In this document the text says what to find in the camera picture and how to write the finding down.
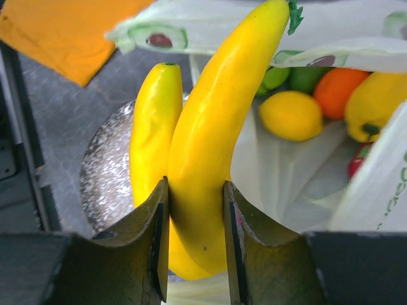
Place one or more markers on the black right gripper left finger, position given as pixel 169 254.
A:
pixel 125 264

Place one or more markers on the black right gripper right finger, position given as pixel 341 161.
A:
pixel 267 262

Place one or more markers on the translucent green plastic bag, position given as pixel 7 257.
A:
pixel 287 163

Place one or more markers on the yellow fake banana bunch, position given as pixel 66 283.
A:
pixel 191 142

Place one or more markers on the red fake fruit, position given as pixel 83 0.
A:
pixel 358 159

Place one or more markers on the yellow fake lemon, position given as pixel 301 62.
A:
pixel 292 115

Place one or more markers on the orange fake orange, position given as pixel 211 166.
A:
pixel 335 88

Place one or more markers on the green fake apple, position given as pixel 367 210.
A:
pixel 273 78

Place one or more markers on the yellow fake bell pepper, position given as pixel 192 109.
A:
pixel 372 104

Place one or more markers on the speckled glass plate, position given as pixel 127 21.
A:
pixel 104 180

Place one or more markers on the orange cloth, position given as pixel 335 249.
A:
pixel 66 36

